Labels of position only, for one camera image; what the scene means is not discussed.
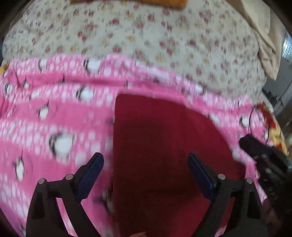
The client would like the dark red garment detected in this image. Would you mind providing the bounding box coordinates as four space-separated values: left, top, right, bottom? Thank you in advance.
113 94 245 236

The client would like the red yellow blanket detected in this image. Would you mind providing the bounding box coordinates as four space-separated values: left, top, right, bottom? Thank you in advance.
256 102 289 155

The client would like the black hair band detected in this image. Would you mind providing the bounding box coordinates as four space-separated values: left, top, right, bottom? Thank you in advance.
248 105 270 145

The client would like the pink penguin blanket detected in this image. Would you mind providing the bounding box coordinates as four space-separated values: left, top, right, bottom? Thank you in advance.
0 53 274 237

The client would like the floral cream bedsheet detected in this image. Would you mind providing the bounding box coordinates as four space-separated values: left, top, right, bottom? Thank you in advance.
3 1 266 97

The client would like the beige curtain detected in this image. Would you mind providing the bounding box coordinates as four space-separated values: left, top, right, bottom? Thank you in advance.
228 0 286 80

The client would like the orange checkered pillow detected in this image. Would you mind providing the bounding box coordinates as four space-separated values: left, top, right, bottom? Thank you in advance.
69 0 190 9

